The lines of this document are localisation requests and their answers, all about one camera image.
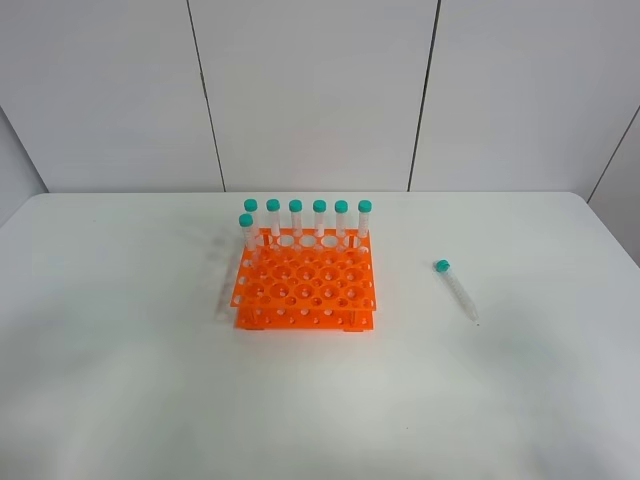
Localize teal capped test tube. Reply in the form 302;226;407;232
434;259;479;324

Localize orange test tube rack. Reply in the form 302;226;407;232
230;228;377;332

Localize test tube second row left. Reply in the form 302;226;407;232
239;213;257;252

